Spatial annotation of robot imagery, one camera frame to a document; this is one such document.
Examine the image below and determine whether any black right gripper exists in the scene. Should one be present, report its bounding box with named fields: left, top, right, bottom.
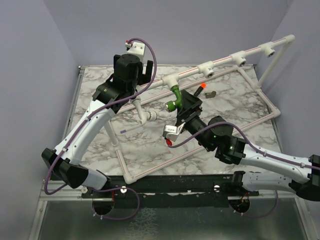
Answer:
left=173, top=89, right=213, bottom=151

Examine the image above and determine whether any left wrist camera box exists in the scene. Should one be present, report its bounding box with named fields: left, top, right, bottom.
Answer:
left=125, top=42, right=146, bottom=62

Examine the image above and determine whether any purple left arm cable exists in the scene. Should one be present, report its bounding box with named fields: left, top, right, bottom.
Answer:
left=44, top=37, right=158, bottom=196

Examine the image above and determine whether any black orange marker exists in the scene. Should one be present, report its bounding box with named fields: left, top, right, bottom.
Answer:
left=193, top=83, right=206, bottom=97

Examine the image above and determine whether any white installed faucet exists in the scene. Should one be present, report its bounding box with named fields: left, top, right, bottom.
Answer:
left=130, top=98, right=158, bottom=126

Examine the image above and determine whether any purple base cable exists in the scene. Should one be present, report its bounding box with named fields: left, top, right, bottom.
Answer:
left=227, top=191, right=280, bottom=219
left=84, top=186, right=141, bottom=222

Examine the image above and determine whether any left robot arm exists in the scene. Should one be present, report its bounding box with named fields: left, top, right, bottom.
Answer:
left=41, top=53, right=157, bottom=198

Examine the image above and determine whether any purple capped white pen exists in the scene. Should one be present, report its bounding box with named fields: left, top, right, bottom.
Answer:
left=120, top=125, right=141, bottom=134

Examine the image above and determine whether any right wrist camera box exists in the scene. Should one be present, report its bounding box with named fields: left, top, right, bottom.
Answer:
left=162, top=122, right=186, bottom=146

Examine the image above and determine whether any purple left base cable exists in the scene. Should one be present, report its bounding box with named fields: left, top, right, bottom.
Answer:
left=84, top=186, right=141, bottom=222

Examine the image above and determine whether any green water faucet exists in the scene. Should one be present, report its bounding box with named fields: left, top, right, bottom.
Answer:
left=165, top=85, right=183, bottom=113

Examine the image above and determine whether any white PVC pipe frame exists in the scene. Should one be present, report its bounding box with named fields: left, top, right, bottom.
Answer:
left=105, top=34, right=295, bottom=184

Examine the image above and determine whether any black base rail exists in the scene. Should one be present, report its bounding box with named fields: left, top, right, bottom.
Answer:
left=79, top=171, right=259, bottom=209

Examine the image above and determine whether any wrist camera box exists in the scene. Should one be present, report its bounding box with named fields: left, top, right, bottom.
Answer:
left=125, top=42, right=146, bottom=62
left=162, top=122, right=186, bottom=146

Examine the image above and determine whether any grey brown small fitting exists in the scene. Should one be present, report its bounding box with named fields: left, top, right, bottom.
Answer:
left=205, top=91, right=217, bottom=99

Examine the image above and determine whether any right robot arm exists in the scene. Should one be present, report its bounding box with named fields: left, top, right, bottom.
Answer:
left=176, top=90, right=320, bottom=202

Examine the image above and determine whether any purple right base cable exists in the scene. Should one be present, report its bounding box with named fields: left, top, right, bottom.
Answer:
left=227, top=191, right=280, bottom=219

